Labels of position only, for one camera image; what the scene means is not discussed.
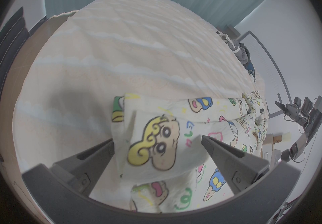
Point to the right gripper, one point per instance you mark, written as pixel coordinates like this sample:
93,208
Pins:
294,112

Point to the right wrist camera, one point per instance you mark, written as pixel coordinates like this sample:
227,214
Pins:
297,101

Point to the bed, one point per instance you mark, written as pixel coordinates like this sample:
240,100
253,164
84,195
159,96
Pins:
125,49

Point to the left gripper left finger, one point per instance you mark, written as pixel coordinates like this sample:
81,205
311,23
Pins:
83,167

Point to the dark blue garment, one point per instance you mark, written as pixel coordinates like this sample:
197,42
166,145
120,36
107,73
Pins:
251,72

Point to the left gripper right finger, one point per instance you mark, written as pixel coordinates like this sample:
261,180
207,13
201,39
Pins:
236,165

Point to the white printed pyjama top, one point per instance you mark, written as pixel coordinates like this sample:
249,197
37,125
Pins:
161,127

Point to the black garment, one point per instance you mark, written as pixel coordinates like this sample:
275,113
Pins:
245,53

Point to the black chest of drawers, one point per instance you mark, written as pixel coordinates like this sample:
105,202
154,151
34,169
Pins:
12,39

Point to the grey garment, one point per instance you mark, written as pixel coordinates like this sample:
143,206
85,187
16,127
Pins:
236,49

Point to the white wooden bedside table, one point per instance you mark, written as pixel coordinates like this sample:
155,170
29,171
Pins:
276,140

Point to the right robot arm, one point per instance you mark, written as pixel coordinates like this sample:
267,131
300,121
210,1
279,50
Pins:
308,103

